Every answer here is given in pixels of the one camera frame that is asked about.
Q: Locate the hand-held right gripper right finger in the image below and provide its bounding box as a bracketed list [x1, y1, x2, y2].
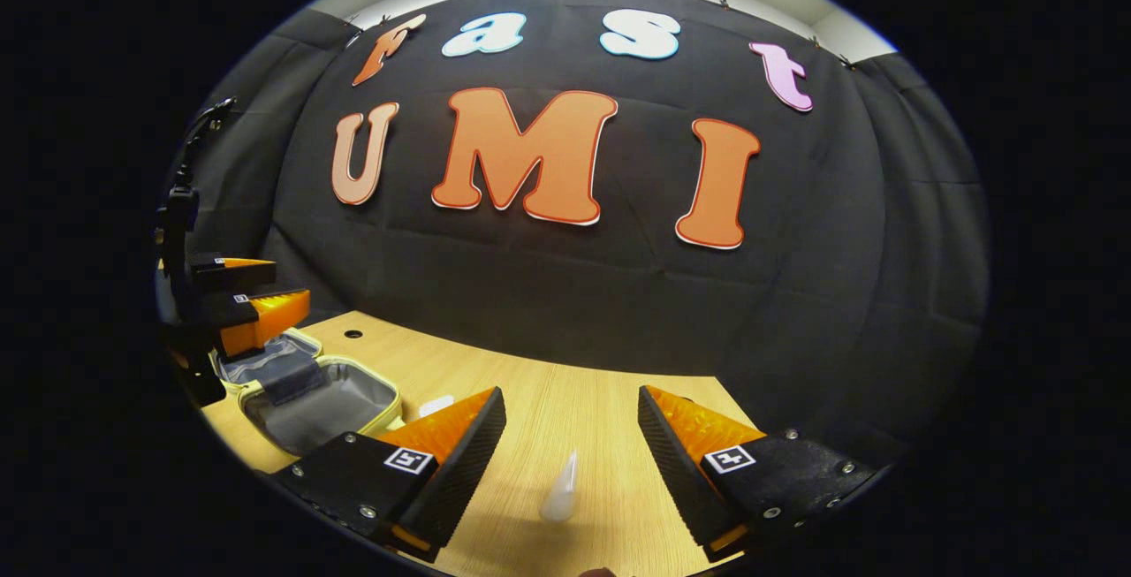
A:
[638, 385, 884, 563]

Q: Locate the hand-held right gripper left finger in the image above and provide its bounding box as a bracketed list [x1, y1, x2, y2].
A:
[265, 387, 508, 565]

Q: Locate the black backdrop cloth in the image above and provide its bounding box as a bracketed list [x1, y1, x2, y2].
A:
[159, 0, 991, 463]

